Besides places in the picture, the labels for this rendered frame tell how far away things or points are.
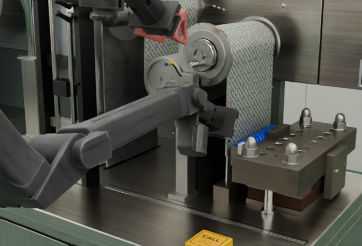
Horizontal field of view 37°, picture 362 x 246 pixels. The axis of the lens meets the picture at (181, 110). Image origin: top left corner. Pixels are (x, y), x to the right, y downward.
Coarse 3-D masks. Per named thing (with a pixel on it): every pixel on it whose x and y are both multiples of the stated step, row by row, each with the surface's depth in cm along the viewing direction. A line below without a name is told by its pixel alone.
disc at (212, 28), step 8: (200, 24) 125; (208, 24) 123; (192, 32) 126; (216, 32) 123; (224, 40) 122; (232, 56) 122; (184, 64) 129; (224, 72) 124; (200, 80) 128; (208, 80) 126; (216, 80) 125
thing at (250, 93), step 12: (252, 72) 133; (264, 72) 139; (228, 84) 124; (240, 84) 129; (252, 84) 134; (264, 84) 140; (228, 96) 125; (240, 96) 130; (252, 96) 135; (264, 96) 141; (240, 108) 131; (252, 108) 136; (264, 108) 142; (240, 120) 132; (252, 120) 137; (264, 120) 143; (240, 132) 133; (252, 132) 138; (228, 144) 128
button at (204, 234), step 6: (198, 234) 109; (204, 234) 109; (210, 234) 109; (216, 234) 109; (192, 240) 106; (198, 240) 106; (204, 240) 106; (210, 240) 106; (216, 240) 106; (222, 240) 106; (228, 240) 106
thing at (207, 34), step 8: (200, 32) 124; (208, 32) 123; (192, 40) 126; (216, 40) 123; (184, 48) 128; (216, 48) 123; (224, 48) 122; (184, 56) 128; (224, 56) 122; (216, 64) 124; (224, 64) 123; (192, 72) 128; (200, 72) 127; (208, 72) 125; (216, 72) 124
